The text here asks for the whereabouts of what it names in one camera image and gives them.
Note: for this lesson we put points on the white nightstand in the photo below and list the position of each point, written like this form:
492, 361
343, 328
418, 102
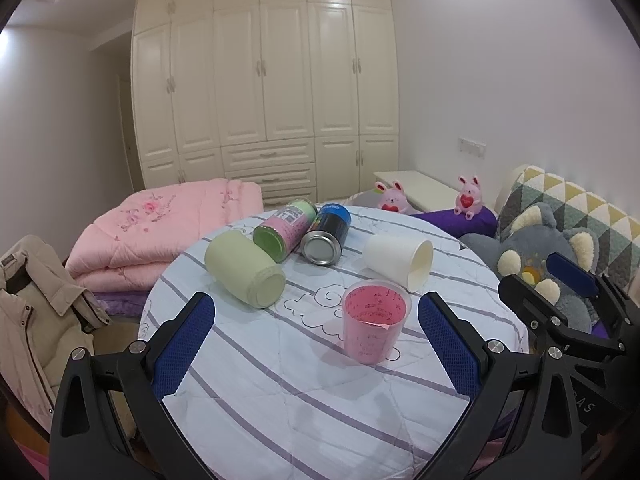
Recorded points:
425, 187

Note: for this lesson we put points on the beige jacket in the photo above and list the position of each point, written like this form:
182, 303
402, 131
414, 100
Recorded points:
35, 320

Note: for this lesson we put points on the light green cup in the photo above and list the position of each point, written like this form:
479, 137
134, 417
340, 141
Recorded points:
235, 265

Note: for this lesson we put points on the cream wardrobe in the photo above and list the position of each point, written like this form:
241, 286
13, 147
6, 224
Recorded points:
240, 85

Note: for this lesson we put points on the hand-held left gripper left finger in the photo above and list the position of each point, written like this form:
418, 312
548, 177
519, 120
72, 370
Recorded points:
185, 340

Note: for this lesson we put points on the purple pillow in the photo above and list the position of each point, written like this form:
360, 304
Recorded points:
450, 222

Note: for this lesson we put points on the pink folded quilt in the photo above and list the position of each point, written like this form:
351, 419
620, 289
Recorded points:
150, 230

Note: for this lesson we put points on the triangle patterned cushion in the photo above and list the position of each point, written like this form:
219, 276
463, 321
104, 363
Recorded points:
590, 205

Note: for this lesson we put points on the pink translucent cup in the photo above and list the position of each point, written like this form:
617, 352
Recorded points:
370, 340

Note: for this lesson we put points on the green and pink can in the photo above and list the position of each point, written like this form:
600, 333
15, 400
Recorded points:
285, 230

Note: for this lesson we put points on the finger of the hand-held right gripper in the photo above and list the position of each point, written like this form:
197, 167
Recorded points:
525, 301
572, 272

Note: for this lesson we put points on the purple blanket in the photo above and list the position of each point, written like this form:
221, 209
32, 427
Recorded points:
120, 305

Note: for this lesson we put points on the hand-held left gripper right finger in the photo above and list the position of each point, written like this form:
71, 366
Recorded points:
447, 340

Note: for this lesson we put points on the grey plush toy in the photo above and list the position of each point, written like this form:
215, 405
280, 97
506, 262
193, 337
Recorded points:
525, 237

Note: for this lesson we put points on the blue and black can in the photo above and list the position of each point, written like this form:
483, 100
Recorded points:
327, 225

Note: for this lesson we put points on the striped quilted tablecloth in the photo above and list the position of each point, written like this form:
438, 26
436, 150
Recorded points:
300, 400

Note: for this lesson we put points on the pink bunny plush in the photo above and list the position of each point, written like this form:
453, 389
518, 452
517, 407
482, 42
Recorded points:
469, 200
392, 200

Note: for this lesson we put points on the white cup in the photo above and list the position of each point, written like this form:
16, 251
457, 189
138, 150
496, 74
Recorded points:
390, 257

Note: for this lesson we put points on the white wall socket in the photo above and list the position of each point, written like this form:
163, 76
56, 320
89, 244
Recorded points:
471, 146

